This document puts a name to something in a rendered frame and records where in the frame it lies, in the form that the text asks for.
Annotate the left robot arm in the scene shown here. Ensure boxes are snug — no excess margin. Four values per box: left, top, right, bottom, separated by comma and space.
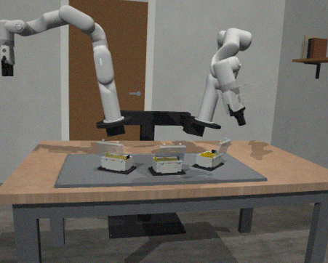
194, 28, 252, 124

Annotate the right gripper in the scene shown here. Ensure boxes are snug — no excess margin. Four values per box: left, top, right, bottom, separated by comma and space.
0, 45, 15, 76

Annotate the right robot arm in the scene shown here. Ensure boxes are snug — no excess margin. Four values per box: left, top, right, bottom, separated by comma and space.
0, 5, 124, 123

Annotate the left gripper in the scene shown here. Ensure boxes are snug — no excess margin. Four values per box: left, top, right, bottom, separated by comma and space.
222, 89, 246, 126

